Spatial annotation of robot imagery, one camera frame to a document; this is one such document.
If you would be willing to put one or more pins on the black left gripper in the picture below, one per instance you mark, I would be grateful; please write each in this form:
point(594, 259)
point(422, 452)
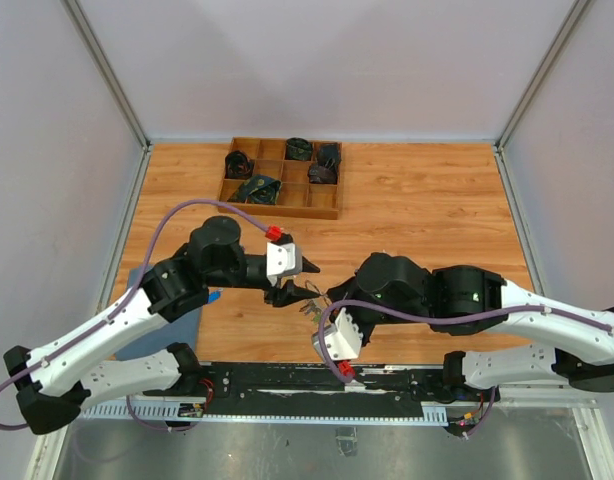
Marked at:
point(290, 293)

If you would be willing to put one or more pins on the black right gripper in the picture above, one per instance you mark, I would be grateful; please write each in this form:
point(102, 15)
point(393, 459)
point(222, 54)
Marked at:
point(344, 292)

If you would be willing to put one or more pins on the keyring with keys and tags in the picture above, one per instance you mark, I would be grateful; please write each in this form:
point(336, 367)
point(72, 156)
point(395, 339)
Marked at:
point(313, 308)

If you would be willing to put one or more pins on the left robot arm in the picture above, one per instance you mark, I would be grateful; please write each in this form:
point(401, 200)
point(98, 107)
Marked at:
point(56, 382)

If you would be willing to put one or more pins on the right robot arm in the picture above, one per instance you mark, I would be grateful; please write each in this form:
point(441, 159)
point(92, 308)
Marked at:
point(564, 341)

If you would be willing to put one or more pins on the blue floral tie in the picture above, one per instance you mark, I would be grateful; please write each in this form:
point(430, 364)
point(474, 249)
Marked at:
point(258, 189)

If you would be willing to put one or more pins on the rolled brown tie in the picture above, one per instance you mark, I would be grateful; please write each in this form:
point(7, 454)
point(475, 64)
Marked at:
point(318, 174)

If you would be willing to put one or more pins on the blue cloth mat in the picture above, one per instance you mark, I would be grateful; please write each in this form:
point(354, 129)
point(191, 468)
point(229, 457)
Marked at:
point(184, 330)

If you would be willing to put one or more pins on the rolled black tie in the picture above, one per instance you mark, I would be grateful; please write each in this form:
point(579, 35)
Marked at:
point(238, 165)

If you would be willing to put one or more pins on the rolled dark blue tie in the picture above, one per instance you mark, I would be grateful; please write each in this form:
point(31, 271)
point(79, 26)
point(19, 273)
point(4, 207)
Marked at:
point(329, 155)

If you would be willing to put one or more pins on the wooden compartment tray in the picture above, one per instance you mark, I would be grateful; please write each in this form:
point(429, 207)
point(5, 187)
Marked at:
point(298, 197)

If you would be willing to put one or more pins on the rolled green patterned tie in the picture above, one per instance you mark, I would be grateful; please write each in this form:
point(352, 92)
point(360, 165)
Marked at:
point(298, 149)

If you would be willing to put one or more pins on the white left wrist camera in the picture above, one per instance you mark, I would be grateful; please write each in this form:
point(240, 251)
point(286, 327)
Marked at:
point(283, 260)

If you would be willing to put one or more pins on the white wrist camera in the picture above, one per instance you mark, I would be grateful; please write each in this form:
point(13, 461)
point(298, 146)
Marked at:
point(343, 338)
point(283, 260)

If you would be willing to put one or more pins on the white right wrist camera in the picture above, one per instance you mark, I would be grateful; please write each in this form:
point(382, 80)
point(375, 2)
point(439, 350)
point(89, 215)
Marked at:
point(343, 338)

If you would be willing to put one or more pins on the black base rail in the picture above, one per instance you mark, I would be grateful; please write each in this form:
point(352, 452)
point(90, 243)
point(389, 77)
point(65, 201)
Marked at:
point(305, 394)

